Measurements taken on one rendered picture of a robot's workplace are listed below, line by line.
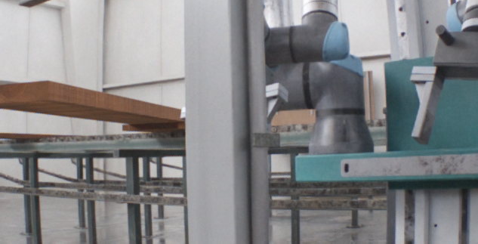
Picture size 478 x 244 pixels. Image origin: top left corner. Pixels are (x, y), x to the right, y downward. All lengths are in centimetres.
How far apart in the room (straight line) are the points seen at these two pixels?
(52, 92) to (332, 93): 67
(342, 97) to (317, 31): 22
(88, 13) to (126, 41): 104
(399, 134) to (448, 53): 59
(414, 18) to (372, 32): 734
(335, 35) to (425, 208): 50
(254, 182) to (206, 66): 13
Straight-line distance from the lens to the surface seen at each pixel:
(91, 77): 1162
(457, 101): 127
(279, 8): 130
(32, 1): 97
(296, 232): 436
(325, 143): 124
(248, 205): 59
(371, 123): 213
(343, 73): 126
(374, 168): 117
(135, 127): 245
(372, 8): 878
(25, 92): 145
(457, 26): 96
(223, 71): 58
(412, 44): 137
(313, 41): 108
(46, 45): 1112
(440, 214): 138
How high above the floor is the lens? 74
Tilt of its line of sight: 4 degrees up
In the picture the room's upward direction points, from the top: 1 degrees counter-clockwise
